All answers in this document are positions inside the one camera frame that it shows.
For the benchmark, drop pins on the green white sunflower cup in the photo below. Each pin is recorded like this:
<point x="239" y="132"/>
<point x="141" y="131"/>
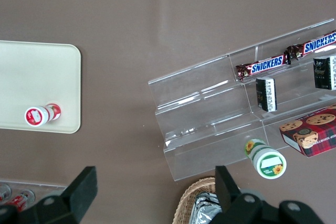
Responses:
<point x="266" y="161"/>

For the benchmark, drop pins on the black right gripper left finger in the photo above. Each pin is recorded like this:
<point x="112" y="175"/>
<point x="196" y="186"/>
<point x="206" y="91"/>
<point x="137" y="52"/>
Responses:
<point x="84" y="190"/>

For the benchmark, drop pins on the small black box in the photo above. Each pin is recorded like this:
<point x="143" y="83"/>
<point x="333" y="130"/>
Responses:
<point x="325" y="73"/>
<point x="266" y="94"/>

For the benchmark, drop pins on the red tartan cookie box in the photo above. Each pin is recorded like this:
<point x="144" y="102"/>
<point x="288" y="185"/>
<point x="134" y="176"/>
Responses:
<point x="312" y="132"/>

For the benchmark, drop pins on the Snickers bar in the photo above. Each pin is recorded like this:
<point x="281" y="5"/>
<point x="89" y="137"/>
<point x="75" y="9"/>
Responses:
<point x="317" y="45"/>
<point x="265" y="65"/>

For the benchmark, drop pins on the clear acrylic bottle rack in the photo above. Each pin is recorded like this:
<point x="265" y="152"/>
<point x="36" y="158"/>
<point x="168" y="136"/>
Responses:
<point x="47" y="188"/>

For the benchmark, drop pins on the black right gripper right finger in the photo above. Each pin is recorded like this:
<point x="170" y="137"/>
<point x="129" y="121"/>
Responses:
<point x="225" y="190"/>

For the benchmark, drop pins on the stacked foil containers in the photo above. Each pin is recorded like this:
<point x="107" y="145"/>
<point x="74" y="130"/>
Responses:
<point x="206" y="208"/>

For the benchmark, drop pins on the beige plastic tray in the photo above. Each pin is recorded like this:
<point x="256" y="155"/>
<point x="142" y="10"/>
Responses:
<point x="36" y="77"/>

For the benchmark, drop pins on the light wicker basket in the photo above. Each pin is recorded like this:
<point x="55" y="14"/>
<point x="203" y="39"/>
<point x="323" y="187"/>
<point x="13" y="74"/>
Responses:
<point x="191" y="195"/>

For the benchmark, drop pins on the clear acrylic stepped shelf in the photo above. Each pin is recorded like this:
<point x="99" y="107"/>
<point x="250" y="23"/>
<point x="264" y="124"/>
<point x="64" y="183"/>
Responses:
<point x="204" y="119"/>

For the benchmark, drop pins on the red white yogurt cup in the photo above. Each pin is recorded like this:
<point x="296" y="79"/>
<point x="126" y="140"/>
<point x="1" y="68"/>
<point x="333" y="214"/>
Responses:
<point x="39" y="115"/>

